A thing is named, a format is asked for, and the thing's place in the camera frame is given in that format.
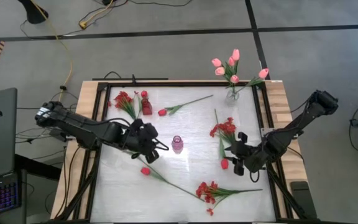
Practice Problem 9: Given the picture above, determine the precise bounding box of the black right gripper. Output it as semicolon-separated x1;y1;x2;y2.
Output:
225;131;262;177

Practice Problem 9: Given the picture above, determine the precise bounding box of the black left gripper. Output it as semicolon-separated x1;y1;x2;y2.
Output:
126;119;170;164

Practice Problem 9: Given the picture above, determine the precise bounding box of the purple glass vase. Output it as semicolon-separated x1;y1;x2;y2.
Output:
171;135;185;156

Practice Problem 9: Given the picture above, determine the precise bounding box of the red artificial flower bunch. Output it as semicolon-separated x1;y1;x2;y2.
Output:
112;90;137;121
195;180;264;217
209;117;241;147

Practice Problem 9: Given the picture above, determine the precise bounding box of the pink artificial tulip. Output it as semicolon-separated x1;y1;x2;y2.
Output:
232;68;270;95
211;58;232;91
230;75;240;94
227;56;236;93
214;67;234;93
231;49;241;93

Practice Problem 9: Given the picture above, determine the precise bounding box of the red glass vase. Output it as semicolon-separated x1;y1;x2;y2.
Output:
140;98;154;116

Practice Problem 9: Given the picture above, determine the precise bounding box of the clear glass vase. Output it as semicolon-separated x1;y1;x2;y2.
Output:
224;88;241;107

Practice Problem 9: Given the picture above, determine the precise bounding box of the black flat phone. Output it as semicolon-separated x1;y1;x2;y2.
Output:
290;180;318;220

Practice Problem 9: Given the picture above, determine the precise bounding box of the black side desk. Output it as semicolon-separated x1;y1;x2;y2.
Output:
13;153;62;224

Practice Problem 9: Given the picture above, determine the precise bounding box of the black chair base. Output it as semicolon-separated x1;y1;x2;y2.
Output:
17;0;50;25

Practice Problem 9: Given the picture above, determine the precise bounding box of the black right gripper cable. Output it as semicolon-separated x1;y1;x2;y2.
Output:
249;170;261;184

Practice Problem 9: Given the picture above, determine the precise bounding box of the black camera mounting bar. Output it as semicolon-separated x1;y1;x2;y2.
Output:
91;74;169;82

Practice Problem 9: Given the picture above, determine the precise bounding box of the long yellow cable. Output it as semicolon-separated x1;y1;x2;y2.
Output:
30;0;74;106

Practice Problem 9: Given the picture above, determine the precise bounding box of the yellow cable with plug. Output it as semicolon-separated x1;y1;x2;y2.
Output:
78;0;115;29

